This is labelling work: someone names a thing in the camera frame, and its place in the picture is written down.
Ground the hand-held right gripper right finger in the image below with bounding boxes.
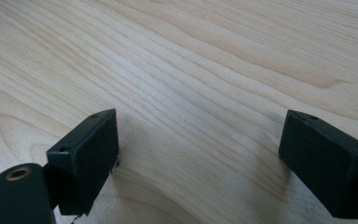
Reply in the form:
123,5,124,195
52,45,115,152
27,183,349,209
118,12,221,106
278,109,358,220

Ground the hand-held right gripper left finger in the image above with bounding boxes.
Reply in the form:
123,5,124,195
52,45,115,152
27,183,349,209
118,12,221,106
46,108,120,217

